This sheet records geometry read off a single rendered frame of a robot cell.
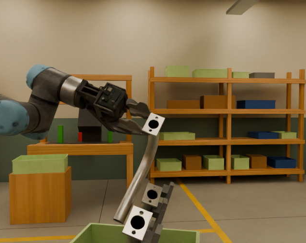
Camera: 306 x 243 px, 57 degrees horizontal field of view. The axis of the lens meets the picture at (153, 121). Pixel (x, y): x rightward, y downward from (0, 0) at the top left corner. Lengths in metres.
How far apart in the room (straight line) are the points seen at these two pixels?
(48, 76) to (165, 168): 4.67
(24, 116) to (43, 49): 5.40
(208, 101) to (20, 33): 3.86
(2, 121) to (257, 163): 5.50
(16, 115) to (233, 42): 5.88
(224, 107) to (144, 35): 2.16
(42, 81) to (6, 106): 0.16
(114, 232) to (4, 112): 0.66
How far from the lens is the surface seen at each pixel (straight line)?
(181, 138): 5.31
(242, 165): 5.75
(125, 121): 0.69
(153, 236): 0.60
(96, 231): 1.16
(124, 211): 0.76
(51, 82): 0.77
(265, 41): 6.63
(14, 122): 0.65
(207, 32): 6.20
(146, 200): 0.70
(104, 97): 0.68
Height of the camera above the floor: 1.39
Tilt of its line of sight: 2 degrees down
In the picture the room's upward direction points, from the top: straight up
